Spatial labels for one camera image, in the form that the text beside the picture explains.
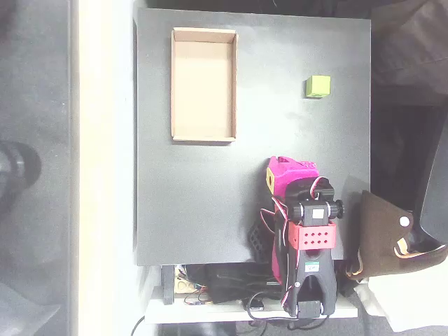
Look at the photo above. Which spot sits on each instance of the small wooden piece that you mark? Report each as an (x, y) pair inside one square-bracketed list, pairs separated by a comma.
[(183, 285)]

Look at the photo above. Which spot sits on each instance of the black plug connector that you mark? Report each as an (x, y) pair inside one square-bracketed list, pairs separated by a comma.
[(257, 305)]

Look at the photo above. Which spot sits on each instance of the yellow square mount with hole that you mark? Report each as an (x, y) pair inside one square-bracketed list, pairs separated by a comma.
[(269, 175)]

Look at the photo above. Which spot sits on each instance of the black power adapter bundle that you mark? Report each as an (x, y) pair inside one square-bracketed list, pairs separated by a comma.
[(231, 283)]

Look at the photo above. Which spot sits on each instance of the white shelf board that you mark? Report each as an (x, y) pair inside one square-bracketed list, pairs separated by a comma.
[(210, 313)]

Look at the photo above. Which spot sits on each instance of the black chair part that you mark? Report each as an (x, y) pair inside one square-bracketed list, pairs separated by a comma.
[(435, 203)]

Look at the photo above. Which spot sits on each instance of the dark brown cloth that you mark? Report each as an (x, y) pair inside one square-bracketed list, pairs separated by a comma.
[(409, 42)]

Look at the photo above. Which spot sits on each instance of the green cube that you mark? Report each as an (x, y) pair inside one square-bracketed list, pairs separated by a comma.
[(318, 85)]

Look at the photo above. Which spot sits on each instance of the brown felt bag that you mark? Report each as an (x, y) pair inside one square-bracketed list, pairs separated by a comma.
[(378, 238)]

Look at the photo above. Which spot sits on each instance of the black round object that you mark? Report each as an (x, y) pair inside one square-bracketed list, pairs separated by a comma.
[(17, 175)]

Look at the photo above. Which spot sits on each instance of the white sheet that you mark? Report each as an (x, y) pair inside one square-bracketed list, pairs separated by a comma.
[(402, 304)]

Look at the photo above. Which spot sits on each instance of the magenta gripper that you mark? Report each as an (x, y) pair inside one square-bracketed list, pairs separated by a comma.
[(284, 172)]

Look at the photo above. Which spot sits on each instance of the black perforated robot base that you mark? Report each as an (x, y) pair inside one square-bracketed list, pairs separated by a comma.
[(259, 241)]

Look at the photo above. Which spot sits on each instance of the shallow cardboard box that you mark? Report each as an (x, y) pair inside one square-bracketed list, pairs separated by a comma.
[(203, 87)]

